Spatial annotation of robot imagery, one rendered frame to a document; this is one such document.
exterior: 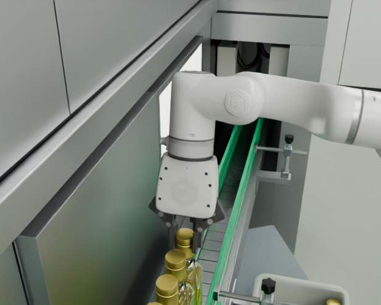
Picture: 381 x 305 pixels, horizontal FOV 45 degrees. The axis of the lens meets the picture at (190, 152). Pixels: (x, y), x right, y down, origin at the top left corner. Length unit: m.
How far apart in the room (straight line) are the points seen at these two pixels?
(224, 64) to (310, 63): 0.34
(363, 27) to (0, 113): 4.04
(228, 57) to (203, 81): 1.05
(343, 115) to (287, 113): 0.13
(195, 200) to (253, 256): 0.66
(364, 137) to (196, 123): 0.25
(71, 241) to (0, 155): 0.18
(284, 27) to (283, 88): 0.79
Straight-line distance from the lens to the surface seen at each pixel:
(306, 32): 1.57
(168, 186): 0.76
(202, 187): 0.74
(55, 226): 0.62
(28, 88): 0.59
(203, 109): 0.70
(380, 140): 0.71
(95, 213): 0.73
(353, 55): 4.48
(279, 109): 0.79
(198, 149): 0.72
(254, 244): 1.43
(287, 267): 1.37
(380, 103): 0.71
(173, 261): 0.76
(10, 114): 0.56
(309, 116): 0.76
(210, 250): 1.21
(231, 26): 1.59
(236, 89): 0.68
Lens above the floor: 1.68
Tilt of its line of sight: 30 degrees down
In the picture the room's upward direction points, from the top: straight up
